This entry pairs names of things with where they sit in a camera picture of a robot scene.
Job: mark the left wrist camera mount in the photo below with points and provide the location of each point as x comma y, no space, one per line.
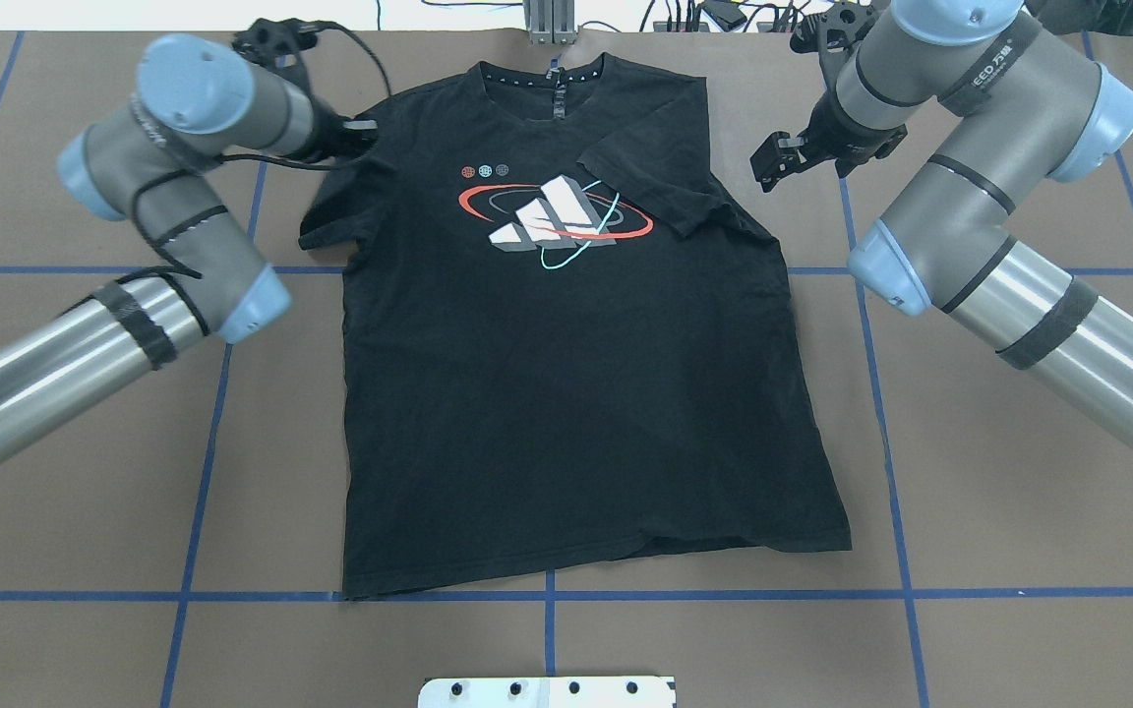
277,46

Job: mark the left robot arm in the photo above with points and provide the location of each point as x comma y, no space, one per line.
197,105

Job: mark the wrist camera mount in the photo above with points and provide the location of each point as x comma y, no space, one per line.
277,46
834,36

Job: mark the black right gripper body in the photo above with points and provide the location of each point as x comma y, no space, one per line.
829,135

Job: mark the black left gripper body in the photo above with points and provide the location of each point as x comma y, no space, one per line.
329,133

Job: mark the black printed t-shirt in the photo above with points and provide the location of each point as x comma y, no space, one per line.
563,340

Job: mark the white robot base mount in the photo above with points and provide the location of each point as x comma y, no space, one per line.
569,691

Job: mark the aluminium frame post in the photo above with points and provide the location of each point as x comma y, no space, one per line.
550,22

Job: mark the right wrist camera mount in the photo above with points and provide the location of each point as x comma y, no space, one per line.
834,36

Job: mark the brown table mat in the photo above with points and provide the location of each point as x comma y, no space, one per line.
180,544

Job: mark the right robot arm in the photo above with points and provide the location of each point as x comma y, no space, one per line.
1029,109

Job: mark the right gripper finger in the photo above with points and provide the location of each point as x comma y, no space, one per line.
776,158

